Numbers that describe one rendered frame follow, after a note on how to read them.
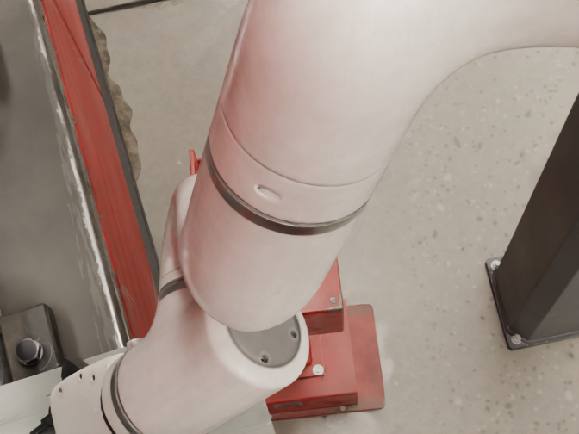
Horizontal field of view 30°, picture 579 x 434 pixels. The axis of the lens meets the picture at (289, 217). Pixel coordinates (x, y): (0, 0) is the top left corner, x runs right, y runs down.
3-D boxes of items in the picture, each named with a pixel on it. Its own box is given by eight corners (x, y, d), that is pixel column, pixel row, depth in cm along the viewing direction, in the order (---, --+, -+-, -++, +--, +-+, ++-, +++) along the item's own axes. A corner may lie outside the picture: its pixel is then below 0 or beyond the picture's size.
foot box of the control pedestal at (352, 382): (386, 408, 200) (389, 397, 188) (252, 424, 200) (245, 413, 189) (372, 304, 206) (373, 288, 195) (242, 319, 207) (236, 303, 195)
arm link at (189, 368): (121, 316, 82) (112, 433, 77) (213, 242, 72) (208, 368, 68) (216, 343, 86) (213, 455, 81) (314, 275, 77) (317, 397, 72)
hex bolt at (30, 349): (46, 361, 113) (41, 357, 112) (21, 368, 113) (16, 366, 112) (40, 337, 114) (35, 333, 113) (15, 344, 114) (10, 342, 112)
